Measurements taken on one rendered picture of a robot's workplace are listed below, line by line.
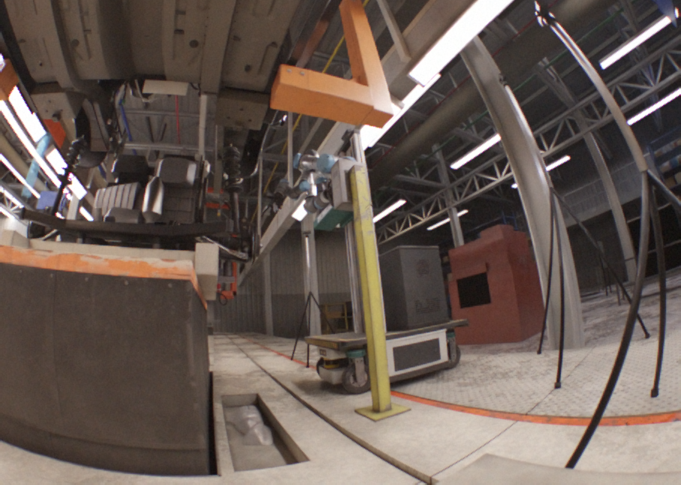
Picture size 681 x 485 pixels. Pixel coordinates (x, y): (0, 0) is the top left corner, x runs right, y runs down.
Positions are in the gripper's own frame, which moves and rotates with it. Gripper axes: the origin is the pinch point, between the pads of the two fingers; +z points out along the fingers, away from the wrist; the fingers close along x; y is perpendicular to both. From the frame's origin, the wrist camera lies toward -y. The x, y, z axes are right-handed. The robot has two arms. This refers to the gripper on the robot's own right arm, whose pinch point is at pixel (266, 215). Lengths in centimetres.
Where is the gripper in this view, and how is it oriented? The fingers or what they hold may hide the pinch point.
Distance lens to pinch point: 203.7
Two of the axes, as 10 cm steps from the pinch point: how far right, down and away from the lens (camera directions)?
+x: -8.0, 2.0, 5.7
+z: -2.1, 7.9, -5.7
